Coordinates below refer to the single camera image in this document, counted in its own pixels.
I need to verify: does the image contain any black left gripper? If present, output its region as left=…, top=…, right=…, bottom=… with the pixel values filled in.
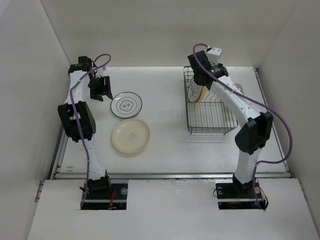
left=87, top=75, right=112, bottom=102

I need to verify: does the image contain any cream plastic plate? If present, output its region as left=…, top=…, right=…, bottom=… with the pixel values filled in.
left=111, top=118, right=151, bottom=155

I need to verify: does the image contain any white plate with grey rings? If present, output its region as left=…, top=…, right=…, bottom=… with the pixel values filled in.
left=187, top=78, right=203, bottom=103

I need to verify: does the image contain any yellow plastic plate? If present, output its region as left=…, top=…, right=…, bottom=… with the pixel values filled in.
left=195, top=86, right=207, bottom=103

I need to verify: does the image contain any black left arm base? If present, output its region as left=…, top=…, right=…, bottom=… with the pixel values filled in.
left=80, top=183, right=128, bottom=211

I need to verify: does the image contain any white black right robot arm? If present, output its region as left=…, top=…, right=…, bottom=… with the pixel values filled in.
left=187, top=50, right=273, bottom=197

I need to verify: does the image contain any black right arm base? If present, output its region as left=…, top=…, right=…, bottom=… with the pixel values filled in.
left=212, top=178, right=269, bottom=210

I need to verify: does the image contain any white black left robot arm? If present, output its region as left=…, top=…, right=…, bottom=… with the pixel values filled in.
left=57, top=56, right=113, bottom=199

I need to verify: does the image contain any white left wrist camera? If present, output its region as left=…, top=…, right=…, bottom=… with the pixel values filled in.
left=95, top=66, right=106, bottom=78

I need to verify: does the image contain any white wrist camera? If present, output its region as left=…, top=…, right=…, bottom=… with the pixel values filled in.
left=206, top=46, right=222, bottom=66
left=95, top=66, right=106, bottom=78

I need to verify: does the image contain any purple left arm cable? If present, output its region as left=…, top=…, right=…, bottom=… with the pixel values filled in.
left=69, top=53, right=112, bottom=208

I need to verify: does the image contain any grey wire dish rack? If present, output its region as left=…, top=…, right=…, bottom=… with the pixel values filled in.
left=183, top=66, right=239, bottom=135

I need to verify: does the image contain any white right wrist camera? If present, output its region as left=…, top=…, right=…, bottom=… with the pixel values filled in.
left=206, top=46, right=222, bottom=66

